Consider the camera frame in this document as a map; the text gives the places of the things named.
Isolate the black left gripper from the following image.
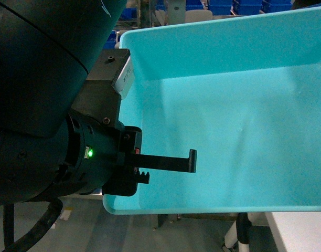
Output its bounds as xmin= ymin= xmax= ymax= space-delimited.
xmin=68 ymin=112 xmax=197 ymax=196

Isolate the teal plastic bin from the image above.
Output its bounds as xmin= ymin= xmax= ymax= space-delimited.
xmin=103 ymin=7 xmax=321 ymax=214

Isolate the white table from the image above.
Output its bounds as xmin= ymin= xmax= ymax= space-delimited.
xmin=222 ymin=212 xmax=321 ymax=251

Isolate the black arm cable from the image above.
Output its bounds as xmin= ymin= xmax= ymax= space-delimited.
xmin=2 ymin=198 xmax=63 ymax=252

